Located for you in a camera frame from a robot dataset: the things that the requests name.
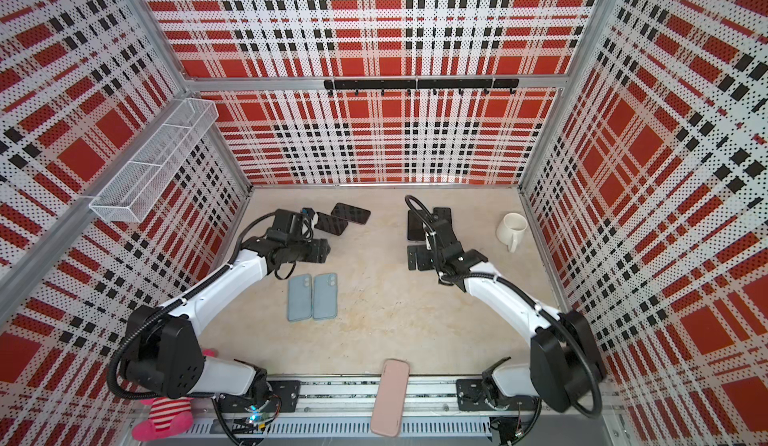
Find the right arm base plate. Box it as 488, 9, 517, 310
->
456, 378, 537, 412

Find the pink plush toy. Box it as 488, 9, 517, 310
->
131, 349, 218, 442

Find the aluminium front rail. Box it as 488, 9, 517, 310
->
176, 375, 627, 445

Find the pink phone case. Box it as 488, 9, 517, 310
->
370, 359, 410, 438

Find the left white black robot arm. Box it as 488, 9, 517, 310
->
106, 208, 330, 407

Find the white wire mesh basket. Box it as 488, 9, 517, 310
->
89, 98, 218, 223

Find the black hook rail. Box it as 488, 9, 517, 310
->
323, 78, 520, 94

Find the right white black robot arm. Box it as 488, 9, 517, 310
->
404, 195, 607, 419

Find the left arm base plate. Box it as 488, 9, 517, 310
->
218, 380, 301, 414

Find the light blue case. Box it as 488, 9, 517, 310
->
312, 273, 339, 320
287, 274, 313, 322

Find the black phone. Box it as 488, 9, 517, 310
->
314, 212, 349, 236
431, 207, 453, 232
407, 210, 425, 241
331, 202, 371, 225

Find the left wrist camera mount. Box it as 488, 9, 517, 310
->
301, 207, 317, 221

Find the white ceramic mug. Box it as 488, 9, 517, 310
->
495, 212, 528, 253

